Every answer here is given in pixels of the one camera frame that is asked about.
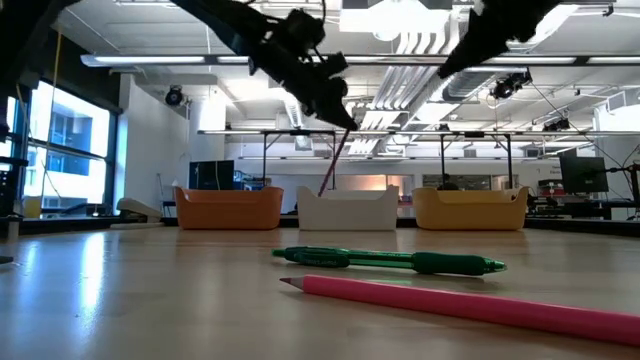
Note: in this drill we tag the black computer monitor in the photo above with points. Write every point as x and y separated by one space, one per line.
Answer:
210 175

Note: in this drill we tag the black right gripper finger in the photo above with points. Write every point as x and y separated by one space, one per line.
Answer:
475 35
482 50

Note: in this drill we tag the black ceiling camera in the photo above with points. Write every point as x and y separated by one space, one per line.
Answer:
174 96

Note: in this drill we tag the white plastic bin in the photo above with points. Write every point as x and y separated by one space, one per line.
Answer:
347 212

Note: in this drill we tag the green mechanical pencil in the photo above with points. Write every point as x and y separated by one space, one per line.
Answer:
440 263

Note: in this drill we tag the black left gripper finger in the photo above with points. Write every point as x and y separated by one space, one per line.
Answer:
337 100
320 112

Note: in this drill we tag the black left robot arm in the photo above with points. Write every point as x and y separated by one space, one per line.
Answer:
240 25

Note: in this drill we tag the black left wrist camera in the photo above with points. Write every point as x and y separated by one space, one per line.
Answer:
336 63

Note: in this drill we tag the black metal gantry frame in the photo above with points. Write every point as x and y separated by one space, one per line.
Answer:
265 165
442 165

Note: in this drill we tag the black aluminium table frame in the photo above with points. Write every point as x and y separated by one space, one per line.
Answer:
575 223

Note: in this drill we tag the yellow plastic bin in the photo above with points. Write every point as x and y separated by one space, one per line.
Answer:
470 212

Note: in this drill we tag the black ceiling spotlight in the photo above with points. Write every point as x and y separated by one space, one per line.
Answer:
505 87
557 125

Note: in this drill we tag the red equipment box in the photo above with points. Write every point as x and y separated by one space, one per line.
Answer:
550 190

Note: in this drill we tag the black monitor on arm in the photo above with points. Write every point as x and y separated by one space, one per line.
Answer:
582 175

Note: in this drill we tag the orange plastic bin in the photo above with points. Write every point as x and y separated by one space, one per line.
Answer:
227 210

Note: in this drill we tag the pink pencil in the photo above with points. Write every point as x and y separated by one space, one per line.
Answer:
450 305

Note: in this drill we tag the person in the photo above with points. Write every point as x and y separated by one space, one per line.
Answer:
447 184

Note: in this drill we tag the yellow container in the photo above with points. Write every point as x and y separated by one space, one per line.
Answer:
32 207

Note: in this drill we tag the dark flat eraser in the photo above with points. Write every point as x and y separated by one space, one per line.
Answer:
5 260

